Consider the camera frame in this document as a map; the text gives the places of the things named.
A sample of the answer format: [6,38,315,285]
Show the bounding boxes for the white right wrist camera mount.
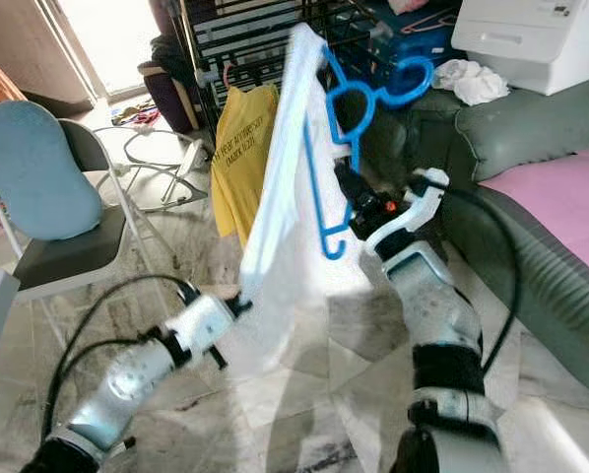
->
[363,168,452,259]

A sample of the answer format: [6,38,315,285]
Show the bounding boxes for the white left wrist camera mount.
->
[171,291,238,362]

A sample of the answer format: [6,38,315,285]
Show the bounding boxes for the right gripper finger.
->
[331,162,368,204]

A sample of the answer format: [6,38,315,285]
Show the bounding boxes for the yellow polo shirt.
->
[210,84,282,249]

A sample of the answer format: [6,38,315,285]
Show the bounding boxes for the blue oval cushion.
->
[0,101,104,244]

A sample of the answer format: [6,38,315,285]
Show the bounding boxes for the black metal drying rack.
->
[171,0,463,149]

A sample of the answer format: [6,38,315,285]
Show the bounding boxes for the pink sofa mat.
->
[477,148,589,259]

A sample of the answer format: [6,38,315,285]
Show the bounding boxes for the grey green sofa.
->
[373,71,589,417]

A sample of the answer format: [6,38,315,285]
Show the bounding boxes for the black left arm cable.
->
[50,338,167,431]
[41,275,199,442]

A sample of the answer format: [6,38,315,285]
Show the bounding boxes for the white crumpled cloth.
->
[432,59,513,107]

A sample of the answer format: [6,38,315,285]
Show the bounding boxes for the blue plastic clothes hanger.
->
[299,44,436,261]

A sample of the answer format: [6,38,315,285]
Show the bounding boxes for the colourful floor clutter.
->
[111,102,164,128]

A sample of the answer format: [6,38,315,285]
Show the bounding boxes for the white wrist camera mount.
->
[363,168,452,259]
[171,291,238,362]

